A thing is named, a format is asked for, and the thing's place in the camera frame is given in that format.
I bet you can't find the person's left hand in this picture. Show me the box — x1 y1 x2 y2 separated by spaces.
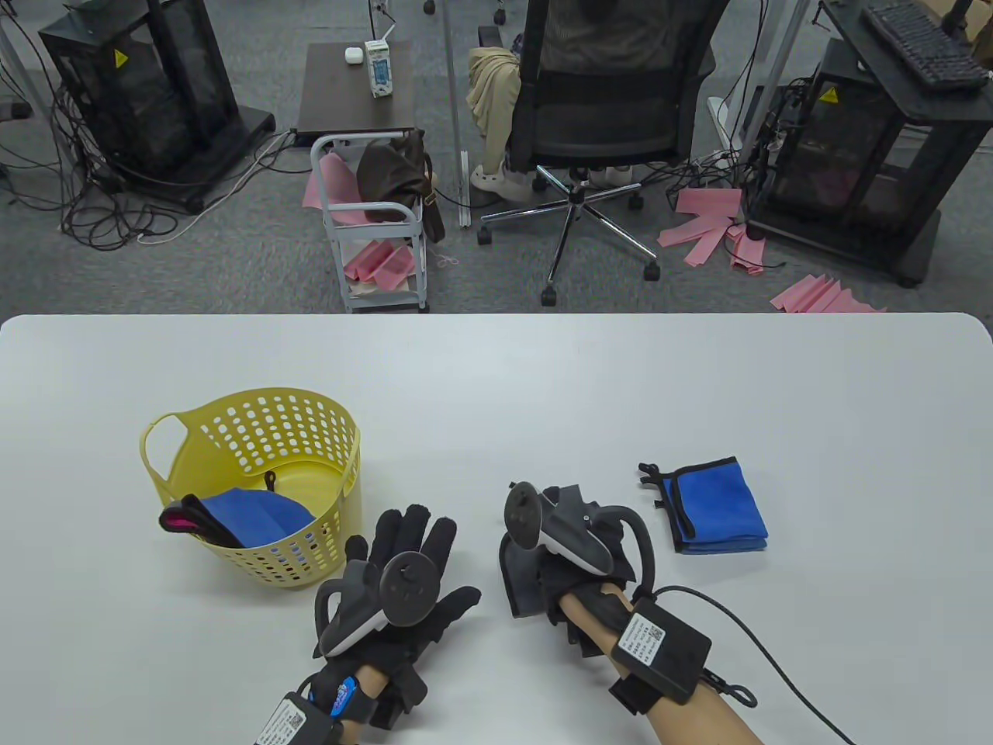
314 504 483 682

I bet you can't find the white metal trolley cart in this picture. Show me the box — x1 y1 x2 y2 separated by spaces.
310 130 431 315

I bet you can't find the pink hand towel black trim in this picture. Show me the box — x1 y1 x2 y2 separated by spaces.
159 497 234 544

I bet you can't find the grey VR controller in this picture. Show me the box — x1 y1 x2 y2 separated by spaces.
504 483 656 598
313 551 445 659

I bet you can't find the pink paper sheet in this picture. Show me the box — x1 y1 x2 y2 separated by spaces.
673 186 746 226
657 216 738 270
770 273 887 314
343 238 417 285
303 151 389 228
728 223 769 277

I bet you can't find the black computer keyboard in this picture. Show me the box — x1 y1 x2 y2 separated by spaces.
861 0 993 93

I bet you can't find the grey metal post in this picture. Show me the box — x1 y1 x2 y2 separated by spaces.
441 0 472 230

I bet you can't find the grey-backed blue hand towel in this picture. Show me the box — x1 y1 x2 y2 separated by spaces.
190 470 317 549
667 497 769 554
640 456 769 542

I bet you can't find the black sensor cable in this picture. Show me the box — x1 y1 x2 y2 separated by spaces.
654 586 856 745

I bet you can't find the black mesh office chair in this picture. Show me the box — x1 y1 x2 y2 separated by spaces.
475 0 734 307

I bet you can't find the green hand towel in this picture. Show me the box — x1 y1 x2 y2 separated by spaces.
498 532 567 622

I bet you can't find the person's right hand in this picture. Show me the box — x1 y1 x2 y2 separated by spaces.
538 486 638 626

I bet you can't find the brown leather bag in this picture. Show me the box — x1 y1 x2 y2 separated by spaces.
355 128 448 244

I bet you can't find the dark brown low table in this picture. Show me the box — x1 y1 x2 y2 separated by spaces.
295 42 418 142

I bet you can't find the white drink carton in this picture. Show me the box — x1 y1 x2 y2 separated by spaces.
364 39 395 99

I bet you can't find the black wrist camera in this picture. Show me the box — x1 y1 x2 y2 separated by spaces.
371 664 429 729
568 617 614 660

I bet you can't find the black floor cable tangle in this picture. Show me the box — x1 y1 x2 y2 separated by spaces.
663 74 784 214
0 74 299 253

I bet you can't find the black wrist sensor box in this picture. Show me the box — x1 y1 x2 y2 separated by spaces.
607 598 713 716
252 695 346 745

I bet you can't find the black mesh equipment cabinet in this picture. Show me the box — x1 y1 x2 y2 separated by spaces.
741 0 993 289
37 0 278 215

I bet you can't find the white desk leg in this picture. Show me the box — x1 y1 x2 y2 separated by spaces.
708 0 814 168

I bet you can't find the person's right forearm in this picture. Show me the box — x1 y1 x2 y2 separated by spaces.
560 590 765 745

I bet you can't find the yellow perforated plastic basket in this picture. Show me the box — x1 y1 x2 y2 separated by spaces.
140 388 363 588

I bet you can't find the person's left forearm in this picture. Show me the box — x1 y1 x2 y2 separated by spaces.
341 666 391 745

